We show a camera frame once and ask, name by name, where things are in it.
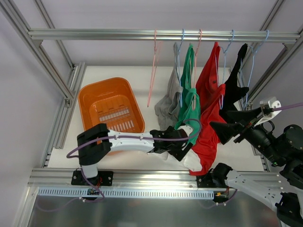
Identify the white tank top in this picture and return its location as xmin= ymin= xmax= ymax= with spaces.
xmin=148 ymin=149 xmax=203 ymax=172

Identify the pink wire hanger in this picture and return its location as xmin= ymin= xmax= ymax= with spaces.
xmin=147 ymin=29 xmax=161 ymax=107

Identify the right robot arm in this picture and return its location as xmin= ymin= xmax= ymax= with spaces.
xmin=210 ymin=107 xmax=303 ymax=227

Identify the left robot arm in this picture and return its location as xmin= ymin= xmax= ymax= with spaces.
xmin=77 ymin=123 xmax=195 ymax=185

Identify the blue hanger under black shirt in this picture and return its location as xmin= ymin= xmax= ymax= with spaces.
xmin=240 ymin=29 xmax=270 ymax=110

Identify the blue hanger under red shirt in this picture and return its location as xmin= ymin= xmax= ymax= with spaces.
xmin=215 ymin=29 xmax=235 ymax=110

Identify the black shirt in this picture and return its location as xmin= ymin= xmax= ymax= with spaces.
xmin=219 ymin=44 xmax=249 ymax=123

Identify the green shirt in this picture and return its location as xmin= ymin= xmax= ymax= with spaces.
xmin=175 ymin=44 xmax=201 ymax=134

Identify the grey shirt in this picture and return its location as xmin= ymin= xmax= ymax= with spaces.
xmin=154 ymin=43 xmax=183 ymax=131

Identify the red shirt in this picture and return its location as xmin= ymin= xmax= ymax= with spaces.
xmin=190 ymin=42 xmax=225 ymax=176

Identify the orange plastic basket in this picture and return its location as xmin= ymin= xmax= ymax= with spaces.
xmin=78 ymin=77 xmax=145 ymax=156

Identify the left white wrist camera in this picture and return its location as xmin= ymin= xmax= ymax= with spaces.
xmin=178 ymin=124 xmax=197 ymax=145

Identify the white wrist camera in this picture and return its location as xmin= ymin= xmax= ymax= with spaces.
xmin=178 ymin=124 xmax=197 ymax=145
xmin=256 ymin=96 xmax=281 ymax=125

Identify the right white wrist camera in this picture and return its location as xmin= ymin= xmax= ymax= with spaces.
xmin=256 ymin=96 xmax=281 ymax=125

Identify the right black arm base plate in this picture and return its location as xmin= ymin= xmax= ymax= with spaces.
xmin=196 ymin=168 xmax=230 ymax=188

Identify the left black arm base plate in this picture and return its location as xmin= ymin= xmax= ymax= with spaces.
xmin=71 ymin=170 xmax=114 ymax=186

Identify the aluminium hanging rail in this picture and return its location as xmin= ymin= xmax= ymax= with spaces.
xmin=28 ymin=28 xmax=302 ymax=44

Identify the aluminium front frame rail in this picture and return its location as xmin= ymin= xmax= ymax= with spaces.
xmin=27 ymin=168 xmax=286 ymax=190

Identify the white slotted cable duct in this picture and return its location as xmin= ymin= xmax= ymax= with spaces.
xmin=37 ymin=187 xmax=215 ymax=200

